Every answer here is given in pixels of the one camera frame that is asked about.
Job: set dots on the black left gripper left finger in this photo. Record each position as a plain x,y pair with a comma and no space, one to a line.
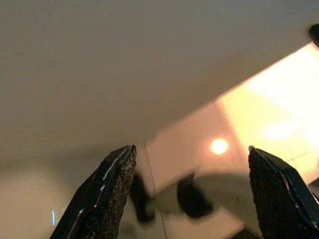
104,199

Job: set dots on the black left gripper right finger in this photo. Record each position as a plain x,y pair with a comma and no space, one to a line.
276,199

